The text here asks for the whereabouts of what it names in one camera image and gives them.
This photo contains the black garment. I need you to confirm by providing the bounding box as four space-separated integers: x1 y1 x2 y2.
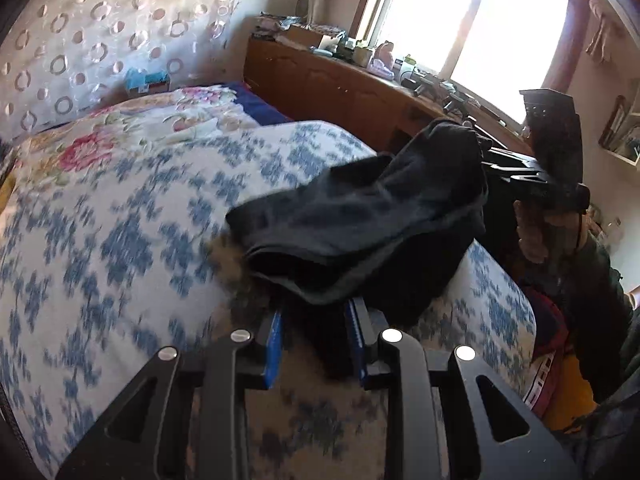
226 120 488 382

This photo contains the person right hand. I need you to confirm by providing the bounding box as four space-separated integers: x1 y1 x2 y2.
513 200 588 264

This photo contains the blue white floral bedspread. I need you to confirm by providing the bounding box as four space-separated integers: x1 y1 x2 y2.
1 122 536 479

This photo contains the window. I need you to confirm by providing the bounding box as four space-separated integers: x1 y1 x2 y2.
350 0 589 125

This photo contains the clutter on sideboard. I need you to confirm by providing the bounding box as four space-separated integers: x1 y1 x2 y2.
252 0 504 122

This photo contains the wooden sideboard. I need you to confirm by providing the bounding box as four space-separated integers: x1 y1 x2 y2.
243 34 534 158

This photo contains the navy blue blanket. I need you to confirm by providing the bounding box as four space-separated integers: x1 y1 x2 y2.
227 82 292 126

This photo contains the pink floral quilt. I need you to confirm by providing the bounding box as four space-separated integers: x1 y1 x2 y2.
1 84 258 188

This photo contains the teal box on headboard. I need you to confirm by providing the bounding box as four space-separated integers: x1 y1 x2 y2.
125 68 170 98

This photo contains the circle patterned curtain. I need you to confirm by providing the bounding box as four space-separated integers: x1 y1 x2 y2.
1 0 242 143

